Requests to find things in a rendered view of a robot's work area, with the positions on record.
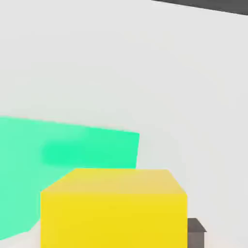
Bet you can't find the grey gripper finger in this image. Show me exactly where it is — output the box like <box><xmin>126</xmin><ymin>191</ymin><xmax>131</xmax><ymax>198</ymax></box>
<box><xmin>187</xmin><ymin>217</ymin><xmax>207</xmax><ymax>248</ymax></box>

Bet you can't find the small yellow cube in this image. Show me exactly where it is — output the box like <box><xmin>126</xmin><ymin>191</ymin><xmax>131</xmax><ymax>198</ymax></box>
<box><xmin>40</xmin><ymin>168</ymin><xmax>188</xmax><ymax>248</ymax></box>

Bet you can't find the large green box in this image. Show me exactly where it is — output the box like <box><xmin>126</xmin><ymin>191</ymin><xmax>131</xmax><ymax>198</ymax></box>
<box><xmin>0</xmin><ymin>115</ymin><xmax>140</xmax><ymax>241</ymax></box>

